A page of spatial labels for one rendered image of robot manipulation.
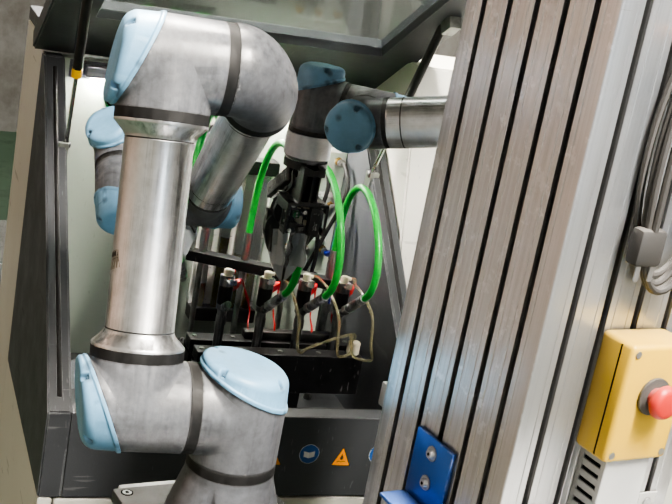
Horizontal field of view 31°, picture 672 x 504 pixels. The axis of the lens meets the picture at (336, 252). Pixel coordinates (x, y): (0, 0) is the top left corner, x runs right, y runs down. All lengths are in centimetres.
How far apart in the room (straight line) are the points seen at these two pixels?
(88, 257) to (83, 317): 13
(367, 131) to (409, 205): 72
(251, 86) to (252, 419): 41
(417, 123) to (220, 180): 29
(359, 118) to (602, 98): 61
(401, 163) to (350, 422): 56
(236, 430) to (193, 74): 44
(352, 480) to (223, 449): 79
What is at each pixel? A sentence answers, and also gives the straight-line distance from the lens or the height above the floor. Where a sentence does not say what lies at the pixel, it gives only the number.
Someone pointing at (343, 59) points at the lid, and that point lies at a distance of 247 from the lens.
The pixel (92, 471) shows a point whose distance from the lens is 215.
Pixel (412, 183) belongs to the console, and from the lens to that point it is 245.
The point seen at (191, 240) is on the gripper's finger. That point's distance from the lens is 211.
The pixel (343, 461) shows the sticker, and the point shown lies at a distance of 227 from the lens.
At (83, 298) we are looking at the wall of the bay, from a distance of 259.
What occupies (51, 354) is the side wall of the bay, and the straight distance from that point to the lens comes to 212.
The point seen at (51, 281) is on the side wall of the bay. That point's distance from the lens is 218.
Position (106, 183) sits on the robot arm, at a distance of 183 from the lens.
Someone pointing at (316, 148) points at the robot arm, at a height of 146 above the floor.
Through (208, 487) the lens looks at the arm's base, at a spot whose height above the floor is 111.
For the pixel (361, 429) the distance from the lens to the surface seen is 225.
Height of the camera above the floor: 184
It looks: 16 degrees down
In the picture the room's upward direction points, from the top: 11 degrees clockwise
